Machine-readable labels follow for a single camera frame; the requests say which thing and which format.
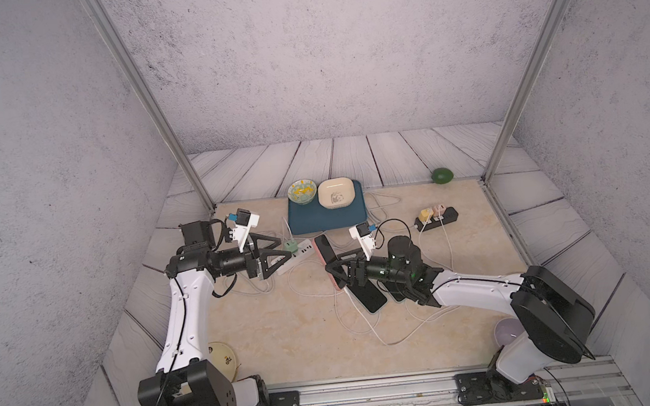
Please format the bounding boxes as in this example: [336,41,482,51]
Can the white charging cable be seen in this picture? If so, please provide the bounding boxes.
[327,222,463,352]

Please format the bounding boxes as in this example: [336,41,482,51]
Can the pink case phone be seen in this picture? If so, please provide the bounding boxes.
[313,234,340,269]

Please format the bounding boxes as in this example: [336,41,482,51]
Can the black phone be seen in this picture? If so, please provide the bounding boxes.
[346,281,387,314]

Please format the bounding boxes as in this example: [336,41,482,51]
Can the cream square dish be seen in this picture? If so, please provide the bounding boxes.
[317,177,356,210]

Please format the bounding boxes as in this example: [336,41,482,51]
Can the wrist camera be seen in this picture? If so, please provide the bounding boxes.
[228,208,260,253]
[349,222,376,261]

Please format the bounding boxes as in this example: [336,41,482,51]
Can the green charger plug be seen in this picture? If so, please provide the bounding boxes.
[284,238,300,255]

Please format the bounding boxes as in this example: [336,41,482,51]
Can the light green case phone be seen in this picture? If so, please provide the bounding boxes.
[381,281,407,303]

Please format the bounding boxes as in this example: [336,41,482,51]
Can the blue tray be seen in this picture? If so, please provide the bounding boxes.
[287,180,368,235]

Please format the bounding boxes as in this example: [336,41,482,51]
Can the yellow round plate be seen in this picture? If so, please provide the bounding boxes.
[208,342,240,382]

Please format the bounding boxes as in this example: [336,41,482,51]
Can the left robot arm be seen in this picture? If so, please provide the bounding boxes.
[137,208,292,406]

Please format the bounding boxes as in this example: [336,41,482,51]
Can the grey power strip cord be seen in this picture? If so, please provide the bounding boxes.
[306,186,424,252]

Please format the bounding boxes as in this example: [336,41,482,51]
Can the pink phone charging cable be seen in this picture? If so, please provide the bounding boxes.
[332,281,393,350]

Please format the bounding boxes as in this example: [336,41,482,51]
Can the black power strip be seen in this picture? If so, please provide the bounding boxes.
[414,208,459,233]

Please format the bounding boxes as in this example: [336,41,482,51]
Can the yellow charger plug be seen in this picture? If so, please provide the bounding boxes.
[418,208,434,224]

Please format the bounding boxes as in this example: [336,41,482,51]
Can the white power strip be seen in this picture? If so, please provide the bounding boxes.
[277,239,317,275]

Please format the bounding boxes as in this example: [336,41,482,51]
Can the green avocado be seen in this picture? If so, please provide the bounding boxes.
[431,167,455,185]

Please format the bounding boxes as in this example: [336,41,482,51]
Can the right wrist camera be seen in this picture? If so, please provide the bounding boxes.
[349,222,376,261]

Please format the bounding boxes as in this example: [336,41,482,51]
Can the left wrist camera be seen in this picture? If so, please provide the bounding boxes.
[228,208,260,253]

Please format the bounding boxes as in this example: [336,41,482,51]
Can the purple bowl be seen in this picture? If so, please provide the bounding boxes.
[493,317,527,349]

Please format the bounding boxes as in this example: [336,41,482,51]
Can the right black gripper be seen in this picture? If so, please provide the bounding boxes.
[326,243,413,295]

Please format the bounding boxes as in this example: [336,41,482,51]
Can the patterned small bowl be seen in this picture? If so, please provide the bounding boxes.
[287,179,318,205]

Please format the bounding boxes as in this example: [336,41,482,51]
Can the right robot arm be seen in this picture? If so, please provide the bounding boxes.
[317,236,595,385]

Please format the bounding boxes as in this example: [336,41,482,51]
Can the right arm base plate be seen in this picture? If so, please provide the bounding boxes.
[453,371,546,406]

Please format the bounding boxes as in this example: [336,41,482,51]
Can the pink charger plug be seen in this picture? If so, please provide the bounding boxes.
[433,205,446,220]

